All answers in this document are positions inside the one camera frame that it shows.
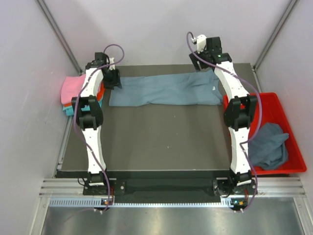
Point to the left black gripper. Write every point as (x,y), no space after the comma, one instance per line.
(116,81)

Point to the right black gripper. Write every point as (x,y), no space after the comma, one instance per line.
(194,60)

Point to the grey-blue polo shirt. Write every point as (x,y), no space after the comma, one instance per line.
(196,88)

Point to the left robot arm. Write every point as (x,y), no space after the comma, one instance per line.
(88,116)

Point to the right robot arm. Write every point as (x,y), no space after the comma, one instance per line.
(241,107)

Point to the folded orange t-shirt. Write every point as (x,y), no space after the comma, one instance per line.
(100,94)

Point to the folded pink t-shirt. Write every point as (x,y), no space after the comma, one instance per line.
(71,86)

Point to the folded teal t-shirt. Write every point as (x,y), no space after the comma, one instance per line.
(69,110)

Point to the red plastic bin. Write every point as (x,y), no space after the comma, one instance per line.
(270,110)

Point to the grey-blue shirt in bin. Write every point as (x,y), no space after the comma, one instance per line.
(268,150)

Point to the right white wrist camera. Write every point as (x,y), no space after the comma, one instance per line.
(200,42)

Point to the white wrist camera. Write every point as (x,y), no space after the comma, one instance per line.
(200,42)
(111,64)

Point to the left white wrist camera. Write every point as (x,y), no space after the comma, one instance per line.
(111,64)

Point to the grey slotted cable duct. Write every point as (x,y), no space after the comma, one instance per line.
(102,203)

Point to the aluminium frame rail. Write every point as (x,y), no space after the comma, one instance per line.
(267,187)

